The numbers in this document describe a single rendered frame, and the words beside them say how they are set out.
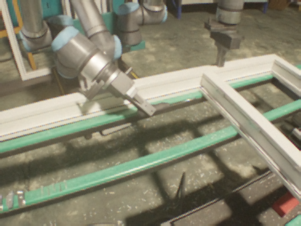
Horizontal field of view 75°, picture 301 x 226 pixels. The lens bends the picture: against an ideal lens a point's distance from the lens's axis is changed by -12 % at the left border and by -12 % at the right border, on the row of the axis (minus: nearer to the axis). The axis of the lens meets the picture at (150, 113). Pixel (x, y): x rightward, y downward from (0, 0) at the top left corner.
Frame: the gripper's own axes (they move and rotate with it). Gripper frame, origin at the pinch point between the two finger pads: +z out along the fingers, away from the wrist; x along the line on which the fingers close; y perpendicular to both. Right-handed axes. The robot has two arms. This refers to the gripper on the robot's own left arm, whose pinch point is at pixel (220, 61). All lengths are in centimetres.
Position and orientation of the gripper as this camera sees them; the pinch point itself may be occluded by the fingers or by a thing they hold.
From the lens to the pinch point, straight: 93.7
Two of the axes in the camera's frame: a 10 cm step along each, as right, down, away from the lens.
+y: 9.3, -2.4, 2.8
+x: -3.7, -6.0, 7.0
